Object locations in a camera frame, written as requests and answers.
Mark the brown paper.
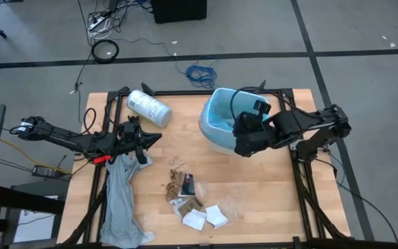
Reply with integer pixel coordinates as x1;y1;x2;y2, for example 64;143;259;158
165;168;185;201

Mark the white power strip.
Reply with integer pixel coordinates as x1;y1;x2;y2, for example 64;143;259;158
87;15;112;32

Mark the white paper napkin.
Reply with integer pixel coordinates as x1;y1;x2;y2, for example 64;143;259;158
205;204;229;230

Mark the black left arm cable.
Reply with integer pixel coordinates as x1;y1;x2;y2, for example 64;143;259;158
9;107;98;136

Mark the black power adapter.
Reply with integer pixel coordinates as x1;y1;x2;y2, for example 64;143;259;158
31;165;61;179

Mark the black box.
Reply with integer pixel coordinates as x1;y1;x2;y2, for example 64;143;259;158
150;0;208;24

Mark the black aluminium table frame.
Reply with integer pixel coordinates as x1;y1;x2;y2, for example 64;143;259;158
59;80;354;249

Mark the black coiled cable ring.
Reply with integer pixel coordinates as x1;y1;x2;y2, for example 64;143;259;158
91;39;120;64

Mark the yellow cable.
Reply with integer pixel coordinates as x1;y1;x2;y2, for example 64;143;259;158
0;138;73;176

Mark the blue coiled cable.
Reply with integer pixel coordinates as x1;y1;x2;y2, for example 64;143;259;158
184;55;220;89

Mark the white wipes canister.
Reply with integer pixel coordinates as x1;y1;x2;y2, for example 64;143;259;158
126;89;173;128

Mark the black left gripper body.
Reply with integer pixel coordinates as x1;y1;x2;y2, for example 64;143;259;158
114;119;144;156

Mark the black stand beam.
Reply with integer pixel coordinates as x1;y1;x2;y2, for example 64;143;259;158
0;185;65;215

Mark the blue plastic trash bag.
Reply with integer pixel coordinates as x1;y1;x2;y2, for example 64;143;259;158
198;87;269;153

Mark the black red snack wrapper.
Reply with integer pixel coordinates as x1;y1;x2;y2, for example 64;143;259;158
180;172;196;197

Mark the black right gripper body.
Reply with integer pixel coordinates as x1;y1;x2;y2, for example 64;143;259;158
233;111;274;158

